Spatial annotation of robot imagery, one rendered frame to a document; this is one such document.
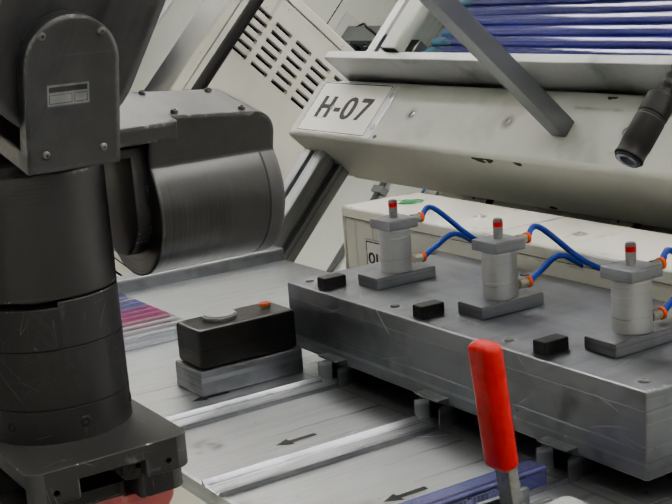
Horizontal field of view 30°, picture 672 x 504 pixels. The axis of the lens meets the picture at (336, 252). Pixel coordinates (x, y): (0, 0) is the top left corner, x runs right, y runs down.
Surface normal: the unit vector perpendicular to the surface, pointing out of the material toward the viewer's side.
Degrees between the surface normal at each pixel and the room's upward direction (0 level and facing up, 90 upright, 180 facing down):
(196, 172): 69
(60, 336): 99
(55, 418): 105
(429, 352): 133
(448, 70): 180
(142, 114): 44
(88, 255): 79
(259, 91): 90
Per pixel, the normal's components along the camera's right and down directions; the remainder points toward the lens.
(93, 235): 0.88, 0.04
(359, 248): -0.83, 0.18
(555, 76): -0.51, 0.83
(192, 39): -0.66, -0.53
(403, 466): -0.07, -0.98
